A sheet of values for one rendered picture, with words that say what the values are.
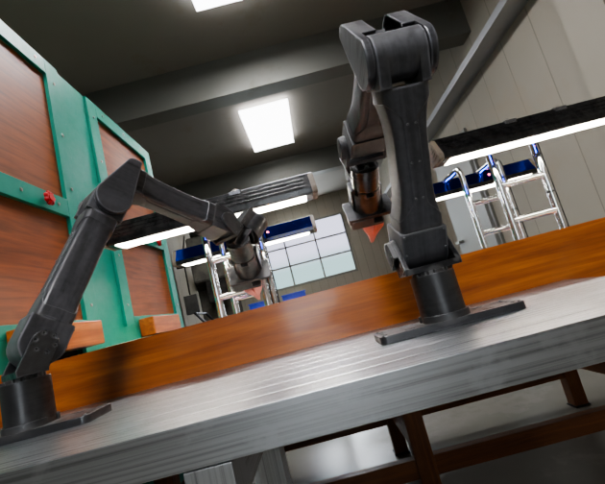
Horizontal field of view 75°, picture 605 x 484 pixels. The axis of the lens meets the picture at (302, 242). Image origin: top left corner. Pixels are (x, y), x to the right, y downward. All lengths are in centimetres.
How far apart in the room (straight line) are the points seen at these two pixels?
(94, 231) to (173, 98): 345
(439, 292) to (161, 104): 379
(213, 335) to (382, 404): 47
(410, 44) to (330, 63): 356
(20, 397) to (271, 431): 40
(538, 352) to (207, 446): 31
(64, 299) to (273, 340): 36
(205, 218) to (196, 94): 327
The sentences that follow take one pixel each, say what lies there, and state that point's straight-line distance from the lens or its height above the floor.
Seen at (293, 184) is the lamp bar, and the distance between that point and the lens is 112.
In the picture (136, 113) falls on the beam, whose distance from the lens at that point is 421.
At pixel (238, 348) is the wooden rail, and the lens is 79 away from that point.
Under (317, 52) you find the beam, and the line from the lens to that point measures 416.
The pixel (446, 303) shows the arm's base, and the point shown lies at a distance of 57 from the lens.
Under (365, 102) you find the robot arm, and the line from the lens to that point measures 66.
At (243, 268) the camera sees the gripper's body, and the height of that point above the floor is 87.
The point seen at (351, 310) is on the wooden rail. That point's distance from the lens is 77.
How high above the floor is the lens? 74
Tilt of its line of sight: 9 degrees up
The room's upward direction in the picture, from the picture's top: 15 degrees counter-clockwise
